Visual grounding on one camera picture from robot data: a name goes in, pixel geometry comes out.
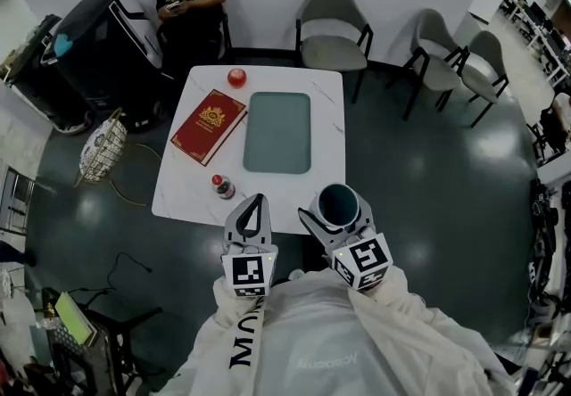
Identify person's right forearm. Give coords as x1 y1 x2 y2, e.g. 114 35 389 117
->
352 267 447 342

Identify green notebook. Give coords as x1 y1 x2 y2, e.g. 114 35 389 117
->
54 291 97 347

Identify person's left forearm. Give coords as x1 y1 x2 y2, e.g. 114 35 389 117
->
212 276 269 342

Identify yellow cable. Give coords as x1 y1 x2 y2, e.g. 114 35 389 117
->
109 143 162 208

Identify grey chair with black legs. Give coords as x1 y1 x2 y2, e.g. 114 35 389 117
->
295 0 375 104
434 30 510 128
385 8 469 121

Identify blue cloth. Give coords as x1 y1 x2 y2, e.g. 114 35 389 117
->
52 33 73 55

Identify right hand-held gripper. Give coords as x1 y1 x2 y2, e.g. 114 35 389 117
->
297 200 394 293

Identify red book with gold print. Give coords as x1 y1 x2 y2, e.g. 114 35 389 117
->
170 88 249 168

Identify black equipment pile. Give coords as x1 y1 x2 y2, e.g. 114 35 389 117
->
528 179 571 328

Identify teal cup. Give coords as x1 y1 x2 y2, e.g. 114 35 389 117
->
314 183 363 228

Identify white marble table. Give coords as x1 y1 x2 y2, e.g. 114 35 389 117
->
151 64 347 235

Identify office desks with monitors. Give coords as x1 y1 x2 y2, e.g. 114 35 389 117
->
499 0 571 87

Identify cola bottle with red cap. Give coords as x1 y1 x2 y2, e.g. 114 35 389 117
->
211 174 237 201

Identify gold wire basket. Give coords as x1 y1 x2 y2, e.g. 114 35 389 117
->
73 107 128 188

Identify grey-green tray mat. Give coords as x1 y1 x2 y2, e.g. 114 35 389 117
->
242 91 312 176

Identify black perforated stool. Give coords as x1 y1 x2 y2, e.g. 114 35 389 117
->
42 286 164 396

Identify metal rack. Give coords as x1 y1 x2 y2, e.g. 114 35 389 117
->
0 166 37 235

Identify person's white jacket torso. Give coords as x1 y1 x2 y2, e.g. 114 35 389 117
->
171 268 514 396

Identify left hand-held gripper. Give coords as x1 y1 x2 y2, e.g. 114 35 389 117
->
220 193 278 300

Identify black cable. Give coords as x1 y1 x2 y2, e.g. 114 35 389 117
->
79 252 153 310

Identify black wheeled cabinet white frame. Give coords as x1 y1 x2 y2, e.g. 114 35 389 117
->
42 0 169 130

